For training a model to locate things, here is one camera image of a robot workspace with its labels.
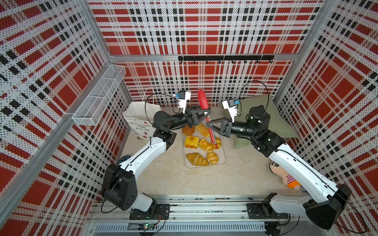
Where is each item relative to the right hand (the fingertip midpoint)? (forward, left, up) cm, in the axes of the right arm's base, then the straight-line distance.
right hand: (209, 125), depth 60 cm
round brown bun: (+24, +13, -37) cm, 46 cm away
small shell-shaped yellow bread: (+15, -8, -38) cm, 42 cm away
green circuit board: (-32, +30, -38) cm, 58 cm away
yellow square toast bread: (+14, +9, -35) cm, 39 cm away
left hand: (+4, -1, +4) cm, 6 cm away
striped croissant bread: (+1, +6, -36) cm, 36 cm away
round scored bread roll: (+2, -3, -36) cm, 36 cm away
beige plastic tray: (+9, +5, -40) cm, 41 cm away
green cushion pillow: (+29, -51, -33) cm, 67 cm away
